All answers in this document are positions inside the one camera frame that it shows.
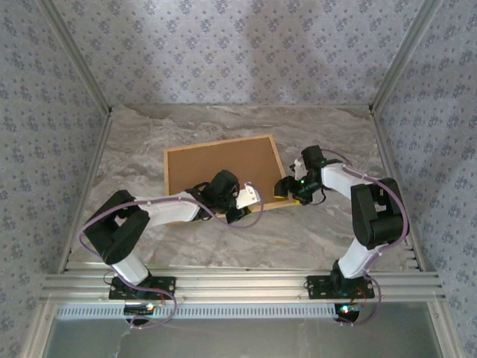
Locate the small circuit board with LED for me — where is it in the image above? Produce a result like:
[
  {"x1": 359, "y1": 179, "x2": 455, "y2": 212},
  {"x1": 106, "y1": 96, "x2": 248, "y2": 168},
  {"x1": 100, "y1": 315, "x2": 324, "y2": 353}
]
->
[
  {"x1": 334, "y1": 302, "x2": 364, "y2": 322},
  {"x1": 124, "y1": 304, "x2": 156, "y2": 316}
]

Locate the grey slotted cable duct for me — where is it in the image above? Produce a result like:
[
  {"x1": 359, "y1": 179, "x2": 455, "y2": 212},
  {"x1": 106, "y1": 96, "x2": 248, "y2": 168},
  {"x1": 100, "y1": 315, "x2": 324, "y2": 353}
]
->
[{"x1": 55, "y1": 302, "x2": 338, "y2": 321}]

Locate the aluminium corner post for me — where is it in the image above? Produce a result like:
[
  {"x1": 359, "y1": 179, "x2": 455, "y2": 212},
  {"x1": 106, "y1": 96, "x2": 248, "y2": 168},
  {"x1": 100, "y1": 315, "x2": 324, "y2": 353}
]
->
[
  {"x1": 37, "y1": 0, "x2": 114, "y2": 115},
  {"x1": 368, "y1": 0, "x2": 445, "y2": 115}
]

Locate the brown backing board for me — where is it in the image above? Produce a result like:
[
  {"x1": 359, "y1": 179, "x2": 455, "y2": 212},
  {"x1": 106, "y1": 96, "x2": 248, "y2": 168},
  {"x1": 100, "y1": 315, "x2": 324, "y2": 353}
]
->
[{"x1": 167, "y1": 138, "x2": 288, "y2": 219}]

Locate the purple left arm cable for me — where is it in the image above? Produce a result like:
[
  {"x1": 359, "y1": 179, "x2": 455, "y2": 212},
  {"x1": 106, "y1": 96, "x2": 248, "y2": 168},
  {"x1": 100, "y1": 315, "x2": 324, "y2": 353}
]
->
[{"x1": 78, "y1": 181, "x2": 265, "y2": 331}]

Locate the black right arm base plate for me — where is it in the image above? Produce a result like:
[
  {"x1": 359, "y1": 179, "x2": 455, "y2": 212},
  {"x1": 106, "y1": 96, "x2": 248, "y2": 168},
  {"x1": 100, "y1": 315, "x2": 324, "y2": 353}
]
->
[{"x1": 306, "y1": 274, "x2": 376, "y2": 301}]

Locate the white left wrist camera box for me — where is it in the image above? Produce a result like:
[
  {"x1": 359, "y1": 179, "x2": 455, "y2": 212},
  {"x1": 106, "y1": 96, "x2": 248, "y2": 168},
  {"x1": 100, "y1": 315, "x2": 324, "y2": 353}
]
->
[{"x1": 236, "y1": 181, "x2": 264, "y2": 210}]

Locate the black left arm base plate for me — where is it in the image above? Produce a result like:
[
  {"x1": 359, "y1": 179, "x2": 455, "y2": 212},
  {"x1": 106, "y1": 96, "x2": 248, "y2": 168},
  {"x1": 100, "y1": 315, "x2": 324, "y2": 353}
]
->
[{"x1": 108, "y1": 276, "x2": 177, "y2": 301}]

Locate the aluminium mounting rail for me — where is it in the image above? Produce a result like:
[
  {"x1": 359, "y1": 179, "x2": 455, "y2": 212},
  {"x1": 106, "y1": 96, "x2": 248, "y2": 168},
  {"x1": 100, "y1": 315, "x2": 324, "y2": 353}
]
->
[{"x1": 40, "y1": 266, "x2": 446, "y2": 304}]

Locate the light wooden picture frame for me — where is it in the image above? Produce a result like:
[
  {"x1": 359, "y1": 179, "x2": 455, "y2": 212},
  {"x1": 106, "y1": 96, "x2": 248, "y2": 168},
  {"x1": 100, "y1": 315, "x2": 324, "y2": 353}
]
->
[{"x1": 163, "y1": 134, "x2": 296, "y2": 227}]

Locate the grey metal panel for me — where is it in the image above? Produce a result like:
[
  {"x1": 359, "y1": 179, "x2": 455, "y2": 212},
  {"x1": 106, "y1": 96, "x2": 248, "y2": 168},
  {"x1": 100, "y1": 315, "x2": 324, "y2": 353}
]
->
[{"x1": 44, "y1": 316, "x2": 446, "y2": 358}]

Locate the aluminium frame leg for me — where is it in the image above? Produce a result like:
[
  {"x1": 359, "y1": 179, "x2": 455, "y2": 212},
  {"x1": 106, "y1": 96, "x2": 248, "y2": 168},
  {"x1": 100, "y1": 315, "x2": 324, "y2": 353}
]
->
[
  {"x1": 18, "y1": 301, "x2": 57, "y2": 358},
  {"x1": 428, "y1": 301, "x2": 465, "y2": 358}
]

